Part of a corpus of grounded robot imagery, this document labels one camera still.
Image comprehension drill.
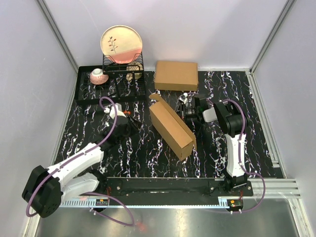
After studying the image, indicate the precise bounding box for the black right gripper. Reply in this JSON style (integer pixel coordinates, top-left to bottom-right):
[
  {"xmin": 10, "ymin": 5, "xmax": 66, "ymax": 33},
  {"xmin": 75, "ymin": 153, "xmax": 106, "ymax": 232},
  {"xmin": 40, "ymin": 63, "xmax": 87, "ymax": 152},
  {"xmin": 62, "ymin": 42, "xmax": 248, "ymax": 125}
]
[{"xmin": 167, "ymin": 103, "xmax": 198, "ymax": 125}]

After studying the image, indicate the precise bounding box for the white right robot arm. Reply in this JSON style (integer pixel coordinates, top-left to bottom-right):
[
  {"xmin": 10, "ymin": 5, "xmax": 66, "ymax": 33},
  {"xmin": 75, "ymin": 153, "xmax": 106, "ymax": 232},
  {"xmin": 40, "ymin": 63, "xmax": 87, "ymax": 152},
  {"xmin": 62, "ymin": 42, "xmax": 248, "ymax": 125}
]
[{"xmin": 177, "ymin": 92, "xmax": 248, "ymax": 196}]

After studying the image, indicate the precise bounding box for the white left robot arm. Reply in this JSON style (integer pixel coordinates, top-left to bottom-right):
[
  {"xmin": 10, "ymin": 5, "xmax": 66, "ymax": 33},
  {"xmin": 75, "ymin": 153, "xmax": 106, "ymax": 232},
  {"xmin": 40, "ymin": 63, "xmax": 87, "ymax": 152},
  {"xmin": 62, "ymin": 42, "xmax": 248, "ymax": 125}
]
[{"xmin": 22, "ymin": 114, "xmax": 142, "ymax": 218}]

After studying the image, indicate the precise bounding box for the closed brown cardboard box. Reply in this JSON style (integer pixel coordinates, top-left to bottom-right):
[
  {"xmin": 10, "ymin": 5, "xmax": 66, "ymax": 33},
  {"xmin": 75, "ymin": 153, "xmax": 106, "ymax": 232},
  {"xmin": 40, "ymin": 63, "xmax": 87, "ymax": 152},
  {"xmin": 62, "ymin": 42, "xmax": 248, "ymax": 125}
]
[{"xmin": 154, "ymin": 61, "xmax": 198, "ymax": 91}]

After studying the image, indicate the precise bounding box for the beige cup in rack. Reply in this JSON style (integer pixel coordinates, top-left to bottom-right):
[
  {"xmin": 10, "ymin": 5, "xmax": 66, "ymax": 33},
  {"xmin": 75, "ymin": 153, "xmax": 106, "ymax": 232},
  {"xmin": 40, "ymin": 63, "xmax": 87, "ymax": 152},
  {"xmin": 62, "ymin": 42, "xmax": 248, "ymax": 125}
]
[{"xmin": 126, "ymin": 62, "xmax": 143, "ymax": 81}]

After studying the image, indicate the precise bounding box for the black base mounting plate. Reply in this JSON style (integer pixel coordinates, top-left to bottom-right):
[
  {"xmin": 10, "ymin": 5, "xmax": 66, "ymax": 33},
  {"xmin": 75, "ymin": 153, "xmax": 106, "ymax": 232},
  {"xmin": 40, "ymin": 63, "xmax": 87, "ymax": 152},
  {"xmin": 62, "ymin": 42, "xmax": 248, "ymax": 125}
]
[{"xmin": 104, "ymin": 177, "xmax": 253, "ymax": 206}]

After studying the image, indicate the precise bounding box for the pink ceramic bowl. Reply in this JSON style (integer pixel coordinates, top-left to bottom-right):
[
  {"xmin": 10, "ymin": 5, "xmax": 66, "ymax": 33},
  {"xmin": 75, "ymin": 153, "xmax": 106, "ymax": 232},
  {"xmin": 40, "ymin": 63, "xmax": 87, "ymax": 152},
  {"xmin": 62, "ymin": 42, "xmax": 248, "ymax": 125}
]
[{"xmin": 89, "ymin": 68, "xmax": 109, "ymax": 85}]

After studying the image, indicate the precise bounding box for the beige and pink plate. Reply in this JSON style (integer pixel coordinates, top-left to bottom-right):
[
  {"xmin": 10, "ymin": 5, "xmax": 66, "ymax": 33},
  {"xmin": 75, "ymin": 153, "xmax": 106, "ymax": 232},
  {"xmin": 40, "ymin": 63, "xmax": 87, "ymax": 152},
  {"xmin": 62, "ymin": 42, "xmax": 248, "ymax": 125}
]
[{"xmin": 100, "ymin": 25, "xmax": 143, "ymax": 64}]

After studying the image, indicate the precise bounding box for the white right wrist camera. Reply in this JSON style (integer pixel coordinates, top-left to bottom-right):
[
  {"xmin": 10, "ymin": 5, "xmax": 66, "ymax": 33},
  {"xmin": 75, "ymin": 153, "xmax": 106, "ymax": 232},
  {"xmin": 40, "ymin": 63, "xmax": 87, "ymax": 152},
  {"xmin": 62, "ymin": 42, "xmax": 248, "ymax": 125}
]
[{"xmin": 179, "ymin": 93, "xmax": 188, "ymax": 104}]

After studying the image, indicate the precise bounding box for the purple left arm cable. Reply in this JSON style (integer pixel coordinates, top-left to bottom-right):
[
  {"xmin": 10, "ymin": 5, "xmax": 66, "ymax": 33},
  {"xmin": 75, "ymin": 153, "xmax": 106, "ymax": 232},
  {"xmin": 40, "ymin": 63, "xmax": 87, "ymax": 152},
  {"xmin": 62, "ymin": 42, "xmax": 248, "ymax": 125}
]
[{"xmin": 26, "ymin": 96, "xmax": 135, "ymax": 227}]

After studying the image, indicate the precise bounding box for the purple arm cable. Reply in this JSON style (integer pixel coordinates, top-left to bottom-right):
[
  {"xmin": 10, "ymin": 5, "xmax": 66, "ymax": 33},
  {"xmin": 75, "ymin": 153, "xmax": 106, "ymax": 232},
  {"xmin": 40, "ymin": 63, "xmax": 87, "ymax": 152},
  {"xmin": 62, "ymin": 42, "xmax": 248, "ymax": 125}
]
[
  {"xmin": 26, "ymin": 96, "xmax": 135, "ymax": 227},
  {"xmin": 185, "ymin": 91, "xmax": 267, "ymax": 213}
]

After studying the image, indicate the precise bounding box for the black wire tray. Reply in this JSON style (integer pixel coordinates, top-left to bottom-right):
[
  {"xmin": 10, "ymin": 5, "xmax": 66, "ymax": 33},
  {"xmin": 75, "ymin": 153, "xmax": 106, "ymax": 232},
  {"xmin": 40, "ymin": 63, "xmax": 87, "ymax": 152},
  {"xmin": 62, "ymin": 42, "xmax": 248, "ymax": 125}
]
[{"xmin": 74, "ymin": 65, "xmax": 147, "ymax": 106}]

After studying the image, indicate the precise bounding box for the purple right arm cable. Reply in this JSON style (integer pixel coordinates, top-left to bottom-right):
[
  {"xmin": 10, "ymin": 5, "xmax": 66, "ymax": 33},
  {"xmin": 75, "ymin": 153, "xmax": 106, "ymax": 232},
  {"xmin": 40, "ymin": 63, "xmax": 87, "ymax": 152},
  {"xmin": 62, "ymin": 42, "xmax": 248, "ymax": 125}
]
[{"xmin": 185, "ymin": 91, "xmax": 267, "ymax": 213}]

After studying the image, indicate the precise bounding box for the black wire plate rack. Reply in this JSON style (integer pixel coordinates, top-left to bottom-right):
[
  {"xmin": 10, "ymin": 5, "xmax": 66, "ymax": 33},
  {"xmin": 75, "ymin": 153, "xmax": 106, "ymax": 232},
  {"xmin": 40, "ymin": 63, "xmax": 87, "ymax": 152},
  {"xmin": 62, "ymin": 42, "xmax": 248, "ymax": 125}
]
[{"xmin": 102, "ymin": 52, "xmax": 144, "ymax": 75}]

